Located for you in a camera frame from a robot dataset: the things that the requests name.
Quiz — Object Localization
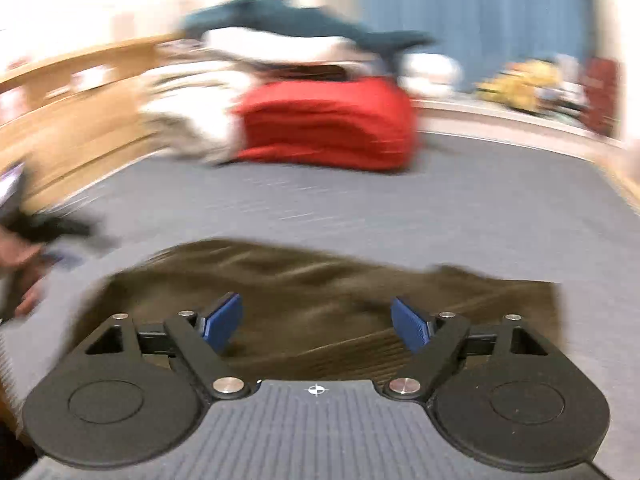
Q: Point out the brown corduroy pants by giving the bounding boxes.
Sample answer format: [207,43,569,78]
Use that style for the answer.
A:
[70,238,564,382]

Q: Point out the person left hand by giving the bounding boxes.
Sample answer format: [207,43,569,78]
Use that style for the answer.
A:
[1,228,49,318]

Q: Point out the grey bed sheet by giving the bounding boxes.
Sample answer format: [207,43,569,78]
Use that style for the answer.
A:
[1,134,639,479]

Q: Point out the white beige folded blanket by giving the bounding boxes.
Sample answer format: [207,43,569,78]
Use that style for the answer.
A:
[138,61,273,165]

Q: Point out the red folded blanket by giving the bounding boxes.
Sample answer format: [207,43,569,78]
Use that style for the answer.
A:
[233,77,419,171]

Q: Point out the yellow bear plush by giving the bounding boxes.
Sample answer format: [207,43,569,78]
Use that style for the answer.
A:
[475,58,562,114]

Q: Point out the blue shark plush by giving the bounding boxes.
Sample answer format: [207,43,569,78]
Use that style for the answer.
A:
[179,0,434,58]

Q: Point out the white plush toy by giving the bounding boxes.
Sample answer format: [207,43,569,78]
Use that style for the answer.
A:
[398,52,463,100]

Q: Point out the dark red cushion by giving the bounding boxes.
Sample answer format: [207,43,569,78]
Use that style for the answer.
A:
[580,58,620,138]

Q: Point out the blue curtain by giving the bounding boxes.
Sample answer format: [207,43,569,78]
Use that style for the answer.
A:
[360,0,596,88]

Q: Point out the wooden bed frame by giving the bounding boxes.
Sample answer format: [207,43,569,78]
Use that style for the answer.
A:
[1,34,177,210]

